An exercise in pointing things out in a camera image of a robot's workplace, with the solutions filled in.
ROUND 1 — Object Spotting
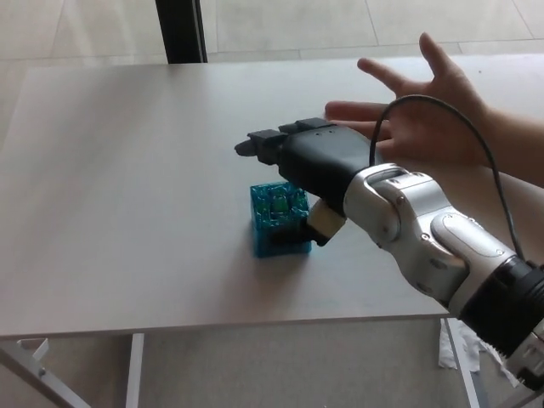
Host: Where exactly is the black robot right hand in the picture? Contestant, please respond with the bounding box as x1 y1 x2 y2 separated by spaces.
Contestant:
234 117 376 247

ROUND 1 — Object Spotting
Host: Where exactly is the bare person hand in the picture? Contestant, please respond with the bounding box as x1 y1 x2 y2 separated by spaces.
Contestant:
325 31 505 167

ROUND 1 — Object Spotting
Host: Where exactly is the blue green cube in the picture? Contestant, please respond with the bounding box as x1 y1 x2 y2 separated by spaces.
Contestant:
249 180 315 259

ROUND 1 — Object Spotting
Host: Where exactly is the bare person forearm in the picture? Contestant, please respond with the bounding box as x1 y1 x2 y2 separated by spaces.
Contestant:
482 105 544 189

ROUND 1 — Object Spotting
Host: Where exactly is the white table leg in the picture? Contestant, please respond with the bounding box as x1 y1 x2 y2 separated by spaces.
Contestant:
444 318 482 408
124 333 145 408

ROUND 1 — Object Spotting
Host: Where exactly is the white diagonal table brace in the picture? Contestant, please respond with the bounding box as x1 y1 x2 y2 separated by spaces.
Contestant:
0 339 91 408

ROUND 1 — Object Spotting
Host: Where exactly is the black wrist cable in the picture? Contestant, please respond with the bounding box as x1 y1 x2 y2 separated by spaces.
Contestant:
368 93 527 261

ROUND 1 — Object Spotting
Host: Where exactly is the black vertical door post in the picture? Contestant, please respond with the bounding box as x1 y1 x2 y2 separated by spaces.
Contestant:
155 0 209 65

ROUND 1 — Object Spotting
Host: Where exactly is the white metal corner bracket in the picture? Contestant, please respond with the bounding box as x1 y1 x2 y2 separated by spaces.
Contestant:
16 337 50 363

